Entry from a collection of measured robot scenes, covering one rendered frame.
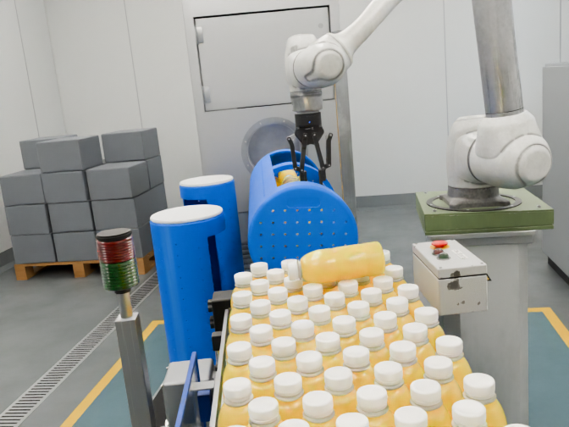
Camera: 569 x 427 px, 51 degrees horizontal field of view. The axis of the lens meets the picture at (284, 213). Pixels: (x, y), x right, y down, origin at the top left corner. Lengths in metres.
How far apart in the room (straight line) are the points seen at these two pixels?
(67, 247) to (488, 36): 4.40
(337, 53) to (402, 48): 5.24
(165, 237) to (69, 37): 5.48
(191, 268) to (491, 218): 1.07
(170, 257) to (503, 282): 1.15
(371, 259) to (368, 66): 5.59
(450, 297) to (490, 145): 0.60
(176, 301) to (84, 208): 3.14
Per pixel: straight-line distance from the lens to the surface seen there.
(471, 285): 1.26
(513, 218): 1.88
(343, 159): 2.94
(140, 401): 1.19
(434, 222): 1.85
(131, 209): 5.18
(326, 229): 1.53
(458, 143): 1.90
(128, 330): 1.14
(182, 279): 2.26
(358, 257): 1.19
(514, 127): 1.72
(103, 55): 7.36
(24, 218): 5.64
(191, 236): 2.21
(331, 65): 1.49
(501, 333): 2.00
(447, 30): 6.77
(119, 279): 1.09
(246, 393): 0.85
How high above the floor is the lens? 1.49
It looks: 12 degrees down
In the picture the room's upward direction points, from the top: 5 degrees counter-clockwise
